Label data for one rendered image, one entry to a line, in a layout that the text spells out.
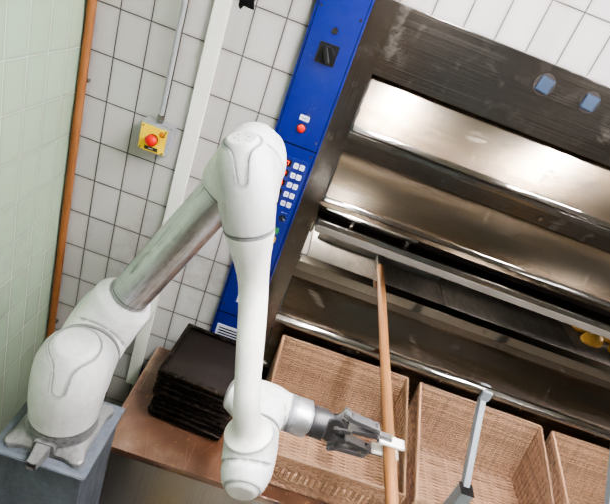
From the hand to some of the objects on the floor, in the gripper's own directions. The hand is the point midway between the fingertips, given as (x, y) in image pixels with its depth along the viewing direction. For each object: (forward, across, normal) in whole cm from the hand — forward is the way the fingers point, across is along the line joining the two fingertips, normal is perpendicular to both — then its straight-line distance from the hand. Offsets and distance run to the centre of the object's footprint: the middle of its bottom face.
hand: (387, 446), depth 123 cm
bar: (+29, +119, -27) cm, 126 cm away
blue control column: (-47, +119, -170) cm, 213 cm away
